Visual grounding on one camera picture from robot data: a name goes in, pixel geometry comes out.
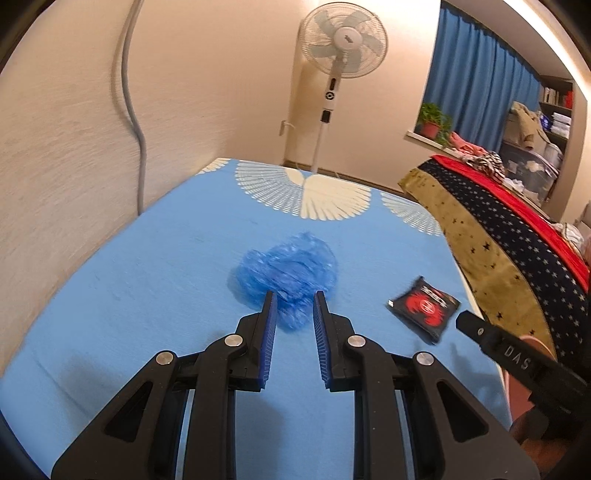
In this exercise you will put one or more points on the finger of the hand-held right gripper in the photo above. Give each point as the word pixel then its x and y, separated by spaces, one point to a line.
pixel 503 348

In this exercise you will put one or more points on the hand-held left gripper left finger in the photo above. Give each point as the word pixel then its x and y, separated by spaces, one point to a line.
pixel 270 341

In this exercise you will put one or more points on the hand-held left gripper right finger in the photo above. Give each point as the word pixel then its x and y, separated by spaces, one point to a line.
pixel 321 341

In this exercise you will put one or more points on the pink bin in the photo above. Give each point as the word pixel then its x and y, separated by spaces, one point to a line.
pixel 517 392

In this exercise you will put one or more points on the blue plastic bag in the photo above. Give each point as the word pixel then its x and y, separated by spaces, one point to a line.
pixel 286 267

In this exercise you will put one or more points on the black red-printed packet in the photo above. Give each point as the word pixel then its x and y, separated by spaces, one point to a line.
pixel 425 307

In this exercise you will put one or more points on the person's right hand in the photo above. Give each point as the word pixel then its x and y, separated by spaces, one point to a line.
pixel 531 431

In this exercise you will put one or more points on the dark star-printed blanket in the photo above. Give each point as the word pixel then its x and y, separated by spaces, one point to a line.
pixel 508 240

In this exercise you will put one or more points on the white crumpled cloth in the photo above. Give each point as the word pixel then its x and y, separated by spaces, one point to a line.
pixel 568 233

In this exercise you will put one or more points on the red blanket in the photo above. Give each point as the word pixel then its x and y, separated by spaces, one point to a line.
pixel 508 194

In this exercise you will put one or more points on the blue feather-printed bed sheet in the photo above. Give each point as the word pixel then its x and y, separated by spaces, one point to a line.
pixel 115 286

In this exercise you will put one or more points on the clear plastic storage box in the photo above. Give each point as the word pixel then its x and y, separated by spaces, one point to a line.
pixel 531 166

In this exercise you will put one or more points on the black white striped cloth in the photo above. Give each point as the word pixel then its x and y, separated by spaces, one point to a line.
pixel 489 162

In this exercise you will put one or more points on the tan jacket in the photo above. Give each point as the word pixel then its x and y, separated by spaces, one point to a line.
pixel 526 122

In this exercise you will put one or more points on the potted green plant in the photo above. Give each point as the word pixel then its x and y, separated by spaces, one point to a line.
pixel 430 130

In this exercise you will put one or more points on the grey bookshelf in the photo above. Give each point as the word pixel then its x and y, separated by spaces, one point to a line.
pixel 554 110

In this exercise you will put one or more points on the blue curtain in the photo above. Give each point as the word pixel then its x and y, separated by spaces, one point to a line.
pixel 475 83

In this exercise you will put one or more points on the white standing fan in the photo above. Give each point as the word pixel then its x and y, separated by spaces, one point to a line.
pixel 344 39

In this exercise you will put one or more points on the white wall socket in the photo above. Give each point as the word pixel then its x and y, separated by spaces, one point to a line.
pixel 283 127

